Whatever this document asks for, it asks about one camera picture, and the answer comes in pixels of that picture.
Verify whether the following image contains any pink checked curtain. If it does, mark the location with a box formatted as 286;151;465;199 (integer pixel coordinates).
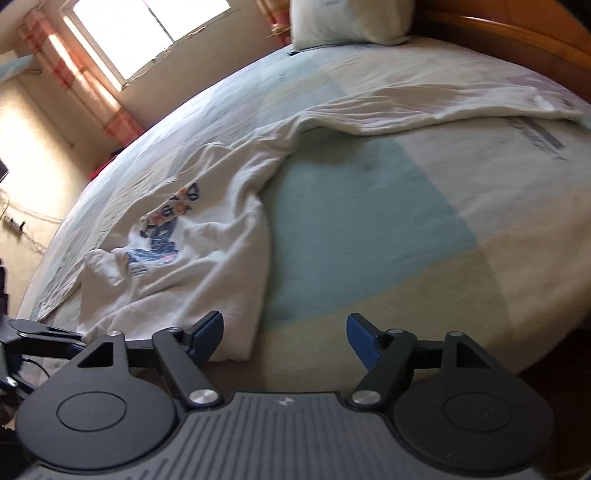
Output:
256;0;294;45
18;9;141;139

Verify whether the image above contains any wooden bed headboard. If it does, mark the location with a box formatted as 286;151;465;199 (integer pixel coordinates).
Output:
416;0;591;125

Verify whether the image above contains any patchwork floral bed sheet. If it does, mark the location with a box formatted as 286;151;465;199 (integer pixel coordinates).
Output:
16;34;591;384

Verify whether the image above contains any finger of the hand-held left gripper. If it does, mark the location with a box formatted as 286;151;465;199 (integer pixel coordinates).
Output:
8;318;88;359
0;357;36;400

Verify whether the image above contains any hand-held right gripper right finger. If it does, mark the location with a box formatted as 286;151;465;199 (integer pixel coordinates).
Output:
346;312;493;409

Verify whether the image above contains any white printed sweatshirt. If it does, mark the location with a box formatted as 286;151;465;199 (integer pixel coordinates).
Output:
37;76;587;365

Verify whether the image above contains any light blue covered air conditioner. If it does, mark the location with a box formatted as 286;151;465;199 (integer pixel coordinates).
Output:
0;53;36;82

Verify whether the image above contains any pale patchwork pillow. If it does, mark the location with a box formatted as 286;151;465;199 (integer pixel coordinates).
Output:
290;0;414;51

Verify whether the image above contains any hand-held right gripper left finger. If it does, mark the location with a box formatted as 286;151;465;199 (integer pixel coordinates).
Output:
74;311;225;409

